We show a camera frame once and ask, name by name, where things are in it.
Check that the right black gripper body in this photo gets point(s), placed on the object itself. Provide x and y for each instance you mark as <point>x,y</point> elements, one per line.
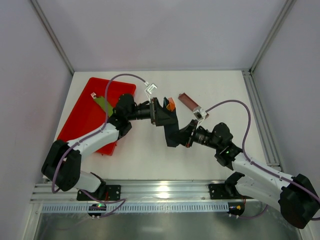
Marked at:
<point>191,133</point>

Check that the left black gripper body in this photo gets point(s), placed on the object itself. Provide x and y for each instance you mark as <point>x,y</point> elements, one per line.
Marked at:
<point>153,111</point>

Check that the black paper napkin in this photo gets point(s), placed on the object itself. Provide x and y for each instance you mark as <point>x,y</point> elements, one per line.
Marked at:
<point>169,129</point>

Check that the orange plastic fork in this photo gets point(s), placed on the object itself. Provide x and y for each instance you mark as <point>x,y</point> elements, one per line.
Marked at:
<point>170,105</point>

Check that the teal plastic knife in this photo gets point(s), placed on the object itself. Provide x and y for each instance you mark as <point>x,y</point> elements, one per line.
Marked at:
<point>166,103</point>

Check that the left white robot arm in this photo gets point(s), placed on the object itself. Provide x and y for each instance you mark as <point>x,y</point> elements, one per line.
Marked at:
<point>63,162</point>

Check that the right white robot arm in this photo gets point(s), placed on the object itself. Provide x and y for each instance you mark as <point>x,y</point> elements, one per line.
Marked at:
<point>293,196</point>

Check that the brown utensil holder box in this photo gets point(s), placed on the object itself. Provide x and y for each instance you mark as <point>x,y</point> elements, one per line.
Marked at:
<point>188,101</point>

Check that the red plastic tray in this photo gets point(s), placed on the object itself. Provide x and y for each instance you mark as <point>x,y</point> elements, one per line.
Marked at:
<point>86,114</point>

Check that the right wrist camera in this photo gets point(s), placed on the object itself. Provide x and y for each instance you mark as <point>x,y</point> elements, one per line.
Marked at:
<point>200,114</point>

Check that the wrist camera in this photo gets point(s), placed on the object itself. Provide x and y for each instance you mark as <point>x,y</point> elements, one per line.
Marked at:
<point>200,114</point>
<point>150,88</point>

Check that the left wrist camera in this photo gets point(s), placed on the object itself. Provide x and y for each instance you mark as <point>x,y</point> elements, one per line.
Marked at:
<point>150,88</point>

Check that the aluminium mounting rail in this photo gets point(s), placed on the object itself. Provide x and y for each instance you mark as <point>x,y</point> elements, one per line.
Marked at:
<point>135,190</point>

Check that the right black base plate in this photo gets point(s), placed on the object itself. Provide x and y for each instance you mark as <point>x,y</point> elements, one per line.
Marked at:
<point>217,191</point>

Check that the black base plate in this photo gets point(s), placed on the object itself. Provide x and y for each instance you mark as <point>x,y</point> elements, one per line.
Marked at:
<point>110,192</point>
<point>217,191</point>

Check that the perforated cable duct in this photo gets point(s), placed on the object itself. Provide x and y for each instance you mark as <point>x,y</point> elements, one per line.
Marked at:
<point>137,207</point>

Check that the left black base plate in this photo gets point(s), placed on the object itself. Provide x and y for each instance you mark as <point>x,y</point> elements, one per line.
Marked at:
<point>110,192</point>

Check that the left aluminium frame post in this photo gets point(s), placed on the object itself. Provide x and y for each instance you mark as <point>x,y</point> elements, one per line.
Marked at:
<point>52,35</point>

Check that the aluminium frame post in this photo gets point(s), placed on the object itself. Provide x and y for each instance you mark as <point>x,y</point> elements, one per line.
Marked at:
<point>52,35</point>
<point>275,28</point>

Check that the right aluminium frame post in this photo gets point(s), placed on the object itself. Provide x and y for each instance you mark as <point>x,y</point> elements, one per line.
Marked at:
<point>275,28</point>

